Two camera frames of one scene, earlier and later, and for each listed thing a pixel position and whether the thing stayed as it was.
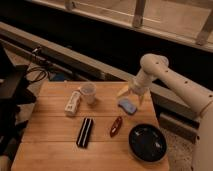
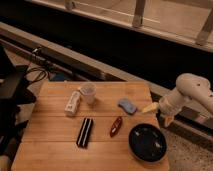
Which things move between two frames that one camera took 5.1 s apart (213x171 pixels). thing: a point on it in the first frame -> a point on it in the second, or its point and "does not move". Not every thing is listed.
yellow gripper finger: (141, 99) -> (168, 120)
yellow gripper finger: (123, 91) -> (151, 108)
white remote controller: (71, 107) does not move
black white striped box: (84, 133) does not move
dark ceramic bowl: (148, 142) does not move
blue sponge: (127, 105) does not move
